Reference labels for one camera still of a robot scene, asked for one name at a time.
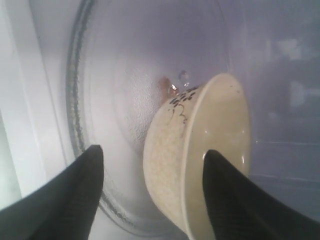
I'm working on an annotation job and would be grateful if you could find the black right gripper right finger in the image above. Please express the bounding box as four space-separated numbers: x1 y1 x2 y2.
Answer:
203 149 320 240

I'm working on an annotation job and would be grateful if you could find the white microwave oven body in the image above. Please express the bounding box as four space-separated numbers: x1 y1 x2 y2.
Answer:
0 0 320 240

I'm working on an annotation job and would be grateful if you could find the glass microwave turntable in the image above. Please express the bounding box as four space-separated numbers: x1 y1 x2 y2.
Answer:
65 0 230 237

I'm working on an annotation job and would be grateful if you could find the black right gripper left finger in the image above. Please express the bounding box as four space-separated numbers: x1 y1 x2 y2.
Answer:
0 145 104 240

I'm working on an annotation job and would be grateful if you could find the cream ceramic bowl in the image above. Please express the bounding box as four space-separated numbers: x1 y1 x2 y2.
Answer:
143 73 251 240

